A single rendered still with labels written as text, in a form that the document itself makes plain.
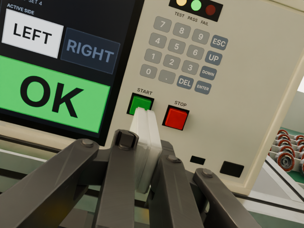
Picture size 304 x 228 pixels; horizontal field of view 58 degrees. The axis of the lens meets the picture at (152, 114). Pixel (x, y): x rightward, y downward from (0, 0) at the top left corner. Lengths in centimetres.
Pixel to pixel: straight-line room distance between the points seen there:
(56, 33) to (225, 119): 18
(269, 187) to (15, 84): 32
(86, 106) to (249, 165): 18
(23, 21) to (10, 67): 4
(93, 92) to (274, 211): 23
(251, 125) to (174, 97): 9
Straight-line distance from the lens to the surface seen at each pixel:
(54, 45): 27
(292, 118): 796
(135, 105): 27
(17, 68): 29
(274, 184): 41
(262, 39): 29
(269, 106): 31
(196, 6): 27
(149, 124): 18
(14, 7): 29
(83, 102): 28
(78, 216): 49
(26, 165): 28
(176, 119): 27
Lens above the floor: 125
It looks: 16 degrees down
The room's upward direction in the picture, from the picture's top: 18 degrees clockwise
